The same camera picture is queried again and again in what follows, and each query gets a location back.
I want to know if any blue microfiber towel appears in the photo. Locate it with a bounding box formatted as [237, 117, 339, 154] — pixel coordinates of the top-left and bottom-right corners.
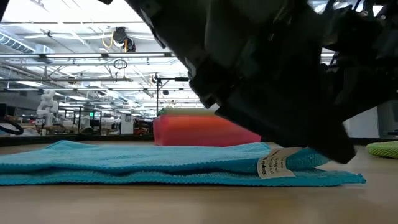
[0, 139, 367, 187]

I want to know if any black looped cable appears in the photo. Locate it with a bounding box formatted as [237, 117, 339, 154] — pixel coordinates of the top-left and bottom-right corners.
[0, 119, 25, 136]

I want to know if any grey ceiling air duct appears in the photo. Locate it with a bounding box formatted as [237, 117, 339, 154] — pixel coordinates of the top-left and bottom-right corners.
[0, 32, 56, 56]

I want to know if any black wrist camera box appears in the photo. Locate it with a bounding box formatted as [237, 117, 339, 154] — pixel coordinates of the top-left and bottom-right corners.
[323, 9, 398, 122]

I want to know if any small ceiling cord reel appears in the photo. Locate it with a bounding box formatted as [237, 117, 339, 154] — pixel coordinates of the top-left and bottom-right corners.
[151, 72, 163, 87]

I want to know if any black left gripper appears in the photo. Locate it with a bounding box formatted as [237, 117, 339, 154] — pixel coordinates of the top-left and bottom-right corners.
[189, 58, 357, 165]

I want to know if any black background rig frame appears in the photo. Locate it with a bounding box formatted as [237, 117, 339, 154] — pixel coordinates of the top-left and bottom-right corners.
[156, 76, 191, 110]

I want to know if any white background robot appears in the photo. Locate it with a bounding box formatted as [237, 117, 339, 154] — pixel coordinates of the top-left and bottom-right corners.
[36, 90, 60, 126]

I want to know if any red plastic tray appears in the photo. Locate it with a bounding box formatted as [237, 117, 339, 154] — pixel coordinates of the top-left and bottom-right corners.
[152, 113, 262, 147]

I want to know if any bright green microfiber towel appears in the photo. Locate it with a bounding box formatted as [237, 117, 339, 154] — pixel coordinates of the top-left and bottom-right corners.
[366, 141, 398, 160]

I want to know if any dark background doorway panel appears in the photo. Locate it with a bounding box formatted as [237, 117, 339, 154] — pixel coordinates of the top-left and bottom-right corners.
[377, 101, 398, 138]

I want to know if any black hanging cable loop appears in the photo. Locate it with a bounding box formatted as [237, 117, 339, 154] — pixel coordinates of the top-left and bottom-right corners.
[113, 58, 129, 71]

